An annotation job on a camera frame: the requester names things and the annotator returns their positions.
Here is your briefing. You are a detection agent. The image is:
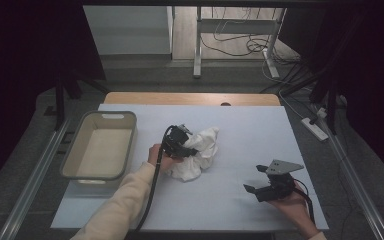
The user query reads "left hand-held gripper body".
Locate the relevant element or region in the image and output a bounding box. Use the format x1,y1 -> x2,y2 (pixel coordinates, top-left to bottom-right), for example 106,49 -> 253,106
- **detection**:
162,124 -> 195,158

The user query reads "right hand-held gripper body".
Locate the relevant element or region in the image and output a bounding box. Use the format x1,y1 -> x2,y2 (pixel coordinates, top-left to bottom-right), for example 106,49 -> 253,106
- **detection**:
257,159 -> 305,203

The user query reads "white baby garment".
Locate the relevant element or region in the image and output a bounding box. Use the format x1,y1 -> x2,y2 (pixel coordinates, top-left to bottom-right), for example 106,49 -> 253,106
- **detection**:
166,126 -> 220,183

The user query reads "beige plastic basket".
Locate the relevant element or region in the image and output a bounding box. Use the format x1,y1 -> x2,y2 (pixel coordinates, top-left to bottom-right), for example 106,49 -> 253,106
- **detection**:
59,110 -> 138,188

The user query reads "person's left hand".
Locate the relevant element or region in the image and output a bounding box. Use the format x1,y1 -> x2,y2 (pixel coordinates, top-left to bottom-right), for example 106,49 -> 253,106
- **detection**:
147,143 -> 184,173

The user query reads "person's right hand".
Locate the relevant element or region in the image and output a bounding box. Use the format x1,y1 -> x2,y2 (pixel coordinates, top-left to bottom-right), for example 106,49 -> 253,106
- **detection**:
268,189 -> 318,240

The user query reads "white table mat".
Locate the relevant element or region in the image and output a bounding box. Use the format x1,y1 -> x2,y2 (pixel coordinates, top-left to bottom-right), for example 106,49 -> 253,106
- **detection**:
50,103 -> 330,232

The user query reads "wooden table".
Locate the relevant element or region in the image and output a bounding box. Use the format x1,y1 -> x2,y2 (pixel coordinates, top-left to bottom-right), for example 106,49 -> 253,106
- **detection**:
103,92 -> 282,107

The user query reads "white power strip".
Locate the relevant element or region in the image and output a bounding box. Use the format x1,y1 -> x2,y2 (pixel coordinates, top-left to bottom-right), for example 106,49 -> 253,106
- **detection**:
300,117 -> 329,142

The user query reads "white cabinet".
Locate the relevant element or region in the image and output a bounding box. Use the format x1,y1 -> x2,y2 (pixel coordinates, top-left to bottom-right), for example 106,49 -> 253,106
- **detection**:
83,5 -> 174,56

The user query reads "dark curtain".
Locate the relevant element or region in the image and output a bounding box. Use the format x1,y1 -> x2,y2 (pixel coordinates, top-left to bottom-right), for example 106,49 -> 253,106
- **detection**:
0,0 -> 107,198
278,0 -> 384,191

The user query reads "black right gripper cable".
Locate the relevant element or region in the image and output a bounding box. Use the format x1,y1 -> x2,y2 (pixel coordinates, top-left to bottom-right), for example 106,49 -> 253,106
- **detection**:
293,178 -> 316,225

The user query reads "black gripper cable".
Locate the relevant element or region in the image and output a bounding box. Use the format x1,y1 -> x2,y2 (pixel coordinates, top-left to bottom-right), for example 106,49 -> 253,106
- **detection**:
293,178 -> 316,225
134,125 -> 178,233

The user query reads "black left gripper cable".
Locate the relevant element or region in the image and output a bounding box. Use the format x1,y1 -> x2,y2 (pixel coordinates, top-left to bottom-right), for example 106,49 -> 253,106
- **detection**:
134,125 -> 178,233

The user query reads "white floor cable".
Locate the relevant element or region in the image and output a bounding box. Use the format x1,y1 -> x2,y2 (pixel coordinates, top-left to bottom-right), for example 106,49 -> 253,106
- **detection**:
261,49 -> 314,120

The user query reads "aluminium rail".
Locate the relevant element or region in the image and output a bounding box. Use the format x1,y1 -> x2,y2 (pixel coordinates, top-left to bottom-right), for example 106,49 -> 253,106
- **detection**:
0,118 -> 72,240
326,131 -> 384,240

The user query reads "black floor cable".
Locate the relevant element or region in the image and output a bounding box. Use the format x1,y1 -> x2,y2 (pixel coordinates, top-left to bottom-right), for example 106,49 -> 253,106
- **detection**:
199,7 -> 302,66

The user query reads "white metal desk frame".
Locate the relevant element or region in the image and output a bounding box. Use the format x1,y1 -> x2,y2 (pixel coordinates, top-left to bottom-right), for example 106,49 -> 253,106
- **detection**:
193,6 -> 287,80

